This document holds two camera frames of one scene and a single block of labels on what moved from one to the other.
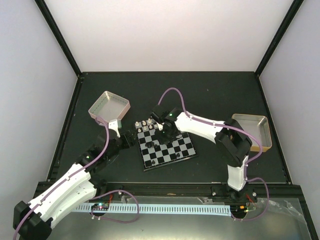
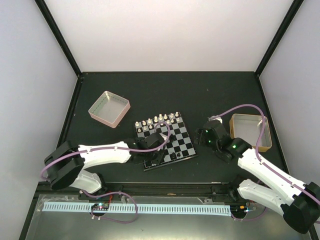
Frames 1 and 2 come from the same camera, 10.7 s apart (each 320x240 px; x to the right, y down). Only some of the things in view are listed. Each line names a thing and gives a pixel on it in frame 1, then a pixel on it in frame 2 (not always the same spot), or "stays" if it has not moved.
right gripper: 163,140 to 199,136
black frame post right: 277,38 stays
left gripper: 129,140 to 158,160
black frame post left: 58,36 stays
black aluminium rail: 197,191 stays
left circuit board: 102,206 stays
